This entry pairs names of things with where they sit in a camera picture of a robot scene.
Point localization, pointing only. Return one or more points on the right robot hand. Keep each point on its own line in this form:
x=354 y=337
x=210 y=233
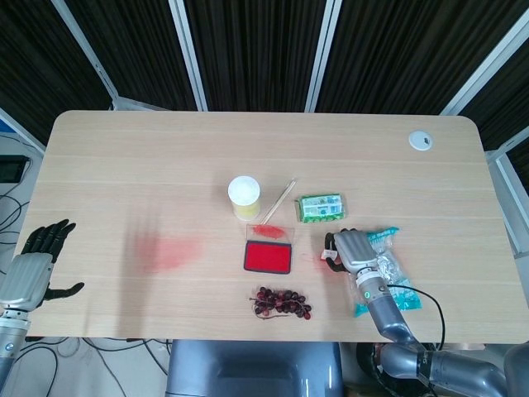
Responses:
x=355 y=250

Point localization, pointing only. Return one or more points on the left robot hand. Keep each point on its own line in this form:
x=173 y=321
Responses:
x=25 y=279

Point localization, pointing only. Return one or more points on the small red white eraser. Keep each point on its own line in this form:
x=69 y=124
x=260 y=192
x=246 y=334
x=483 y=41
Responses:
x=329 y=252

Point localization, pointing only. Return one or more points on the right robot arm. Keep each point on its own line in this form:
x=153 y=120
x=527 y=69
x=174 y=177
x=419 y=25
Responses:
x=384 y=306

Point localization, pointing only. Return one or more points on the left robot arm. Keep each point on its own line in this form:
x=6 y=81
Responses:
x=10 y=343

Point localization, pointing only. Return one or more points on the red ink pad clear lid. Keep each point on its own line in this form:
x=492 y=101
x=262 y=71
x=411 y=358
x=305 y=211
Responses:
x=266 y=256

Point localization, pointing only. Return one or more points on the green tissue pack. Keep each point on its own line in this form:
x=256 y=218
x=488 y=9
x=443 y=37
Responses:
x=320 y=208

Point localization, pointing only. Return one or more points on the teal clear snack packet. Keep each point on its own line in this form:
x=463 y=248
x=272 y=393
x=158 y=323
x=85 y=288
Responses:
x=407 y=299

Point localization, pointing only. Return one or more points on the wooden chopstick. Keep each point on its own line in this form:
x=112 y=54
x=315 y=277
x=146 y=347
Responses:
x=282 y=199
x=279 y=200

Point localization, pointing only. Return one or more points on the red grape bunch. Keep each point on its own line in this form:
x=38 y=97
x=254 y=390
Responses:
x=281 y=302

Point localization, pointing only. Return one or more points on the black trash bin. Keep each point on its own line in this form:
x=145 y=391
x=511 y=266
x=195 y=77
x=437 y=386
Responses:
x=365 y=357

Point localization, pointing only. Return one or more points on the black screen device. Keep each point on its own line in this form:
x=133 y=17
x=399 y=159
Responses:
x=12 y=168

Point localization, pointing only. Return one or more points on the clear tube white lid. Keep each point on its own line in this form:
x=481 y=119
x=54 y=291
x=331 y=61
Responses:
x=244 y=191

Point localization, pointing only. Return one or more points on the white partition frame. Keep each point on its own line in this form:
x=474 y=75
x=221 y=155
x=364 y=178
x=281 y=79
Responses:
x=502 y=173

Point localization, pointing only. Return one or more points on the white partition post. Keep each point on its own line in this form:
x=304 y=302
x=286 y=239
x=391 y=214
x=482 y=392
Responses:
x=188 y=54
x=82 y=49
x=483 y=68
x=322 y=54

